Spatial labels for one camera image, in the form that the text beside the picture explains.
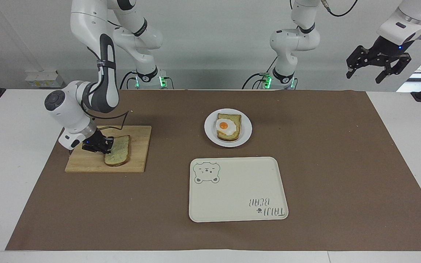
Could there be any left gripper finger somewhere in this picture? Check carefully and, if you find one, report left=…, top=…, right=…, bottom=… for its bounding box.
left=375, top=53, right=412, bottom=85
left=346, top=45, right=372, bottom=79

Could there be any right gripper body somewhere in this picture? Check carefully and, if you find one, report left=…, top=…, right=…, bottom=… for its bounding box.
left=81, top=130, right=104, bottom=153

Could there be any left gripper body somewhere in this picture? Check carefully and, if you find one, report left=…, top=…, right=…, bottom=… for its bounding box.
left=365, top=35, right=406, bottom=67

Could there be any seeded bread slice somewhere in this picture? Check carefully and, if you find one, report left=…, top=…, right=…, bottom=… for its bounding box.
left=103, top=135, right=132, bottom=167

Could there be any white round plate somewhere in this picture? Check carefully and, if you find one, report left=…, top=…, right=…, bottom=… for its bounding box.
left=204, top=108, right=253, bottom=148

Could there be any wooden cutting board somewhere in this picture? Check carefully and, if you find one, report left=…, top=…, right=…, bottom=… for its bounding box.
left=65, top=125, right=152, bottom=173

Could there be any tissue box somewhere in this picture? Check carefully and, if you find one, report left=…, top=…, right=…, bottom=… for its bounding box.
left=25, top=70, right=64, bottom=88

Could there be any fried egg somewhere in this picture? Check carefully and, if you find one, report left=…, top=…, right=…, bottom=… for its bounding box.
left=216, top=118, right=238, bottom=135

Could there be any toast slice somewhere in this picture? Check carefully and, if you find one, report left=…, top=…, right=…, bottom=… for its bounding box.
left=216, top=113, right=242, bottom=142

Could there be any cream tray with bear print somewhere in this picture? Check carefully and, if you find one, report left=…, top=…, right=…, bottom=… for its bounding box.
left=189, top=156, right=289, bottom=223

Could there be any black cable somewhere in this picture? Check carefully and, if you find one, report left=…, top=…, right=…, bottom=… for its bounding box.
left=320, top=0, right=359, bottom=18
left=242, top=72, right=269, bottom=90
left=81, top=109, right=129, bottom=131
left=119, top=71, right=139, bottom=90

